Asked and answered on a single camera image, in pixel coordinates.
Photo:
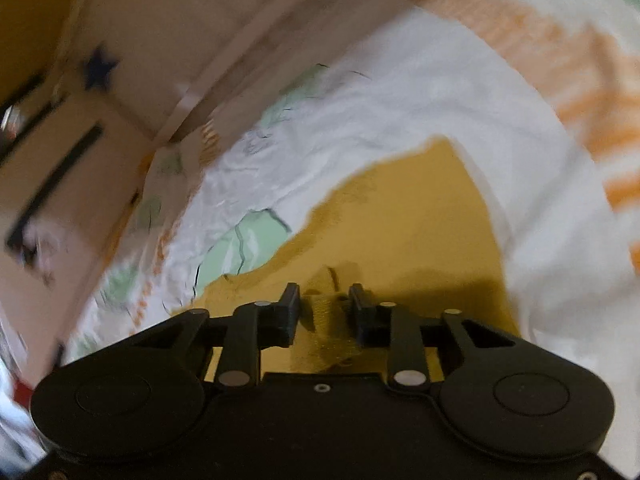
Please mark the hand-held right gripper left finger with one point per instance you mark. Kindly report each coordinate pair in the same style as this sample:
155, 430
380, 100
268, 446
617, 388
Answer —
290, 317

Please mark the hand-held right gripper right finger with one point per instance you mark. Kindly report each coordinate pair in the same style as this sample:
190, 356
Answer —
359, 317

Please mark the mustard yellow small garment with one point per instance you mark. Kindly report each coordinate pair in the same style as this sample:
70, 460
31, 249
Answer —
410, 230

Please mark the white printed bed sheet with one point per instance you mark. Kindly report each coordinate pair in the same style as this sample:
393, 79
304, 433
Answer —
400, 85

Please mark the blue star sticker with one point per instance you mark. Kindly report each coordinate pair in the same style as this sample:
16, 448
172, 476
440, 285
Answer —
101, 69

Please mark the beige bed frame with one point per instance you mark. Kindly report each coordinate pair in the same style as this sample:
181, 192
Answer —
175, 20

